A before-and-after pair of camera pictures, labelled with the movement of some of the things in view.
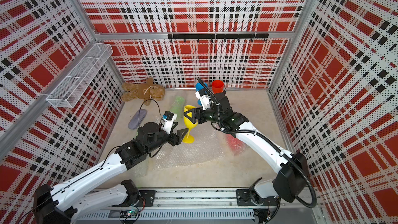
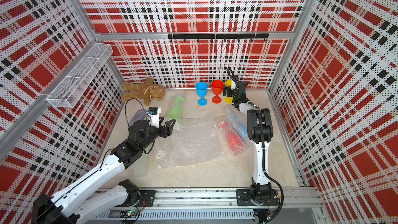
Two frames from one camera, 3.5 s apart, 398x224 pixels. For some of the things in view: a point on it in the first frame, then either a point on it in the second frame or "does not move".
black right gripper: (196, 114) → (229, 91)
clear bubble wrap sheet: (209, 144) does not move
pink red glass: (236, 147) does not move
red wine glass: (217, 86) does not move
